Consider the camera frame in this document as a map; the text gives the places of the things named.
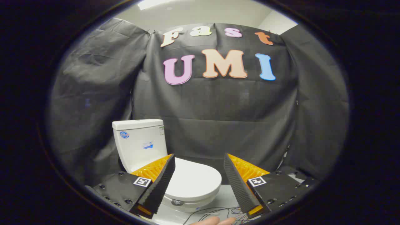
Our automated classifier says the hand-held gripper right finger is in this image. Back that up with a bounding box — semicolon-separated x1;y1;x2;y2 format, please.
223;153;318;219

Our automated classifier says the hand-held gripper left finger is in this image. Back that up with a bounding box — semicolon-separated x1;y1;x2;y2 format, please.
85;154;176;219

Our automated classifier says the white toilet lid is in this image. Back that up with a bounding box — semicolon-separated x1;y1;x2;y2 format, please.
162;157;222;207

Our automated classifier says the white ceramic toilet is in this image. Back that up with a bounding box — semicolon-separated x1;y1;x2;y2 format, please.
112;119;222;213

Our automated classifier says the black backdrop cloth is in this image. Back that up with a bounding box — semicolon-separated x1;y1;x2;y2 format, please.
47;18;349;188

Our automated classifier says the tangle of floor cables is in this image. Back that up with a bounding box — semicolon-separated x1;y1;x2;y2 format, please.
183;206;250;225

